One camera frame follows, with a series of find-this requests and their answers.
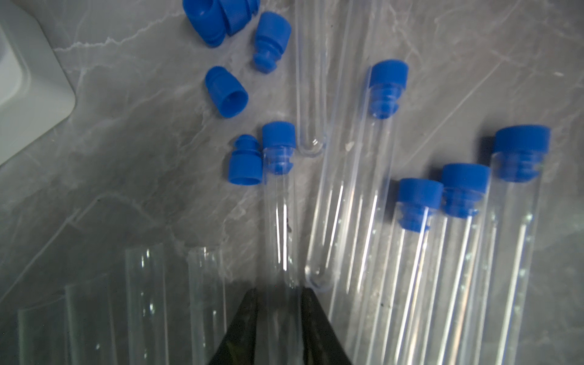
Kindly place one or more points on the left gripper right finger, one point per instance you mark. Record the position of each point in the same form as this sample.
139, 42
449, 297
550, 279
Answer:
321, 345

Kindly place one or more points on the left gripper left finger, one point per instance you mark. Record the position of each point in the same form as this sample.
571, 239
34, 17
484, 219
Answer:
238, 346

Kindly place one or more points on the blue stopper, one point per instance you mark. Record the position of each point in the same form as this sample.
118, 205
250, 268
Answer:
271, 38
238, 13
245, 164
226, 92
207, 20

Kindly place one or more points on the open test tube without stopper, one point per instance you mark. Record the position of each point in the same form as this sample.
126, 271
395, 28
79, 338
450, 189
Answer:
342, 152

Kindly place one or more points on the test tube group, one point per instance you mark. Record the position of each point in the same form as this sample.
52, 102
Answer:
435, 332
396, 284
500, 279

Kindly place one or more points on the white rectangular plastic box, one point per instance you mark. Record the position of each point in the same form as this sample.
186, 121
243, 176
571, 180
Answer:
35, 93

